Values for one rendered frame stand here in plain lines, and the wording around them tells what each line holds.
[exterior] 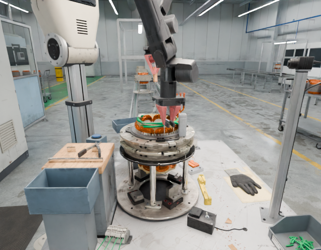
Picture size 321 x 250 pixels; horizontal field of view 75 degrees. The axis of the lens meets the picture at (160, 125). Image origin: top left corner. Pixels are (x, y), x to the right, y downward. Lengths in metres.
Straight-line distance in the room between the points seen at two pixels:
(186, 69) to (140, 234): 0.60
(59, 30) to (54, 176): 0.63
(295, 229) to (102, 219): 0.70
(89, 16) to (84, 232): 0.93
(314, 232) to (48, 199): 0.88
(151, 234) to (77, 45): 0.87
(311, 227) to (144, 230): 0.60
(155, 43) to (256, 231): 0.75
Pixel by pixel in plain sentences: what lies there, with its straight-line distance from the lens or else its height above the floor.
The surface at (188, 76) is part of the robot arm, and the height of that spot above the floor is 1.34.
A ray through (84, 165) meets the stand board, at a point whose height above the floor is 1.07.
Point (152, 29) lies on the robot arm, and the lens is 0.67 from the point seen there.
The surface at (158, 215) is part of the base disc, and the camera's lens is 0.90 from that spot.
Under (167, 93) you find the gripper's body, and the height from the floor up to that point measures 1.28.
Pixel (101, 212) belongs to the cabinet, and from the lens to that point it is 0.80.
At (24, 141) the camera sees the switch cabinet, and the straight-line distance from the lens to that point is 3.54.
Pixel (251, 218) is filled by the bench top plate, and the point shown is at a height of 0.78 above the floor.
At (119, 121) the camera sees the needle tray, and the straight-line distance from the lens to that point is 1.20.
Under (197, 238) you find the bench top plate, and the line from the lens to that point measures 0.86.
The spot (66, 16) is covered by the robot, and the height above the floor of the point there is 1.56.
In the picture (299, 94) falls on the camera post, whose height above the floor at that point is 1.28.
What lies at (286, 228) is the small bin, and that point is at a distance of 0.96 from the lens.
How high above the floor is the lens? 1.39
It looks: 18 degrees down
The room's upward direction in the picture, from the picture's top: straight up
